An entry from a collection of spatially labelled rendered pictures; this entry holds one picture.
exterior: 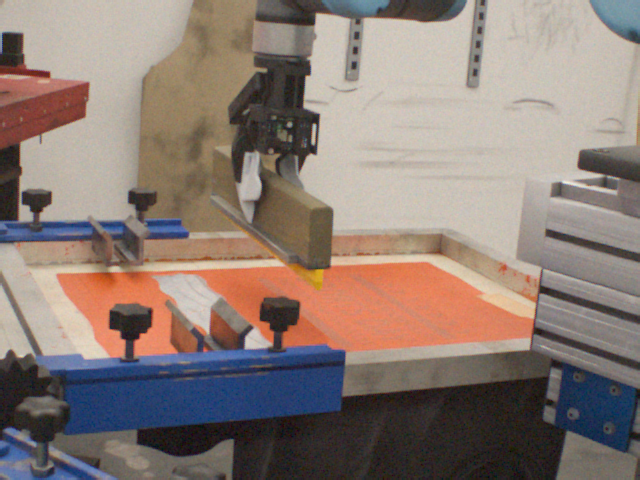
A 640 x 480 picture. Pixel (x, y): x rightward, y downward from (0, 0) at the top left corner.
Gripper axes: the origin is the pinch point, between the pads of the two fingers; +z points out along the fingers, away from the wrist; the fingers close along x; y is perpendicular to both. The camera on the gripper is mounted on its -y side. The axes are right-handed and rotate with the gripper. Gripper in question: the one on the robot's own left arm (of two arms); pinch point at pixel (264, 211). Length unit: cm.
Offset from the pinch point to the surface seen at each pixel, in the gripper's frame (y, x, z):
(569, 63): -201, 198, -9
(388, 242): -25.7, 32.7, 11.5
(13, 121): -92, -19, 2
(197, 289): -9.6, -5.3, 13.2
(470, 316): 6.6, 29.0, 13.8
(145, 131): -195, 37, 19
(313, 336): 10.5, 3.5, 13.7
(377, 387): 29.0, 3.1, 13.3
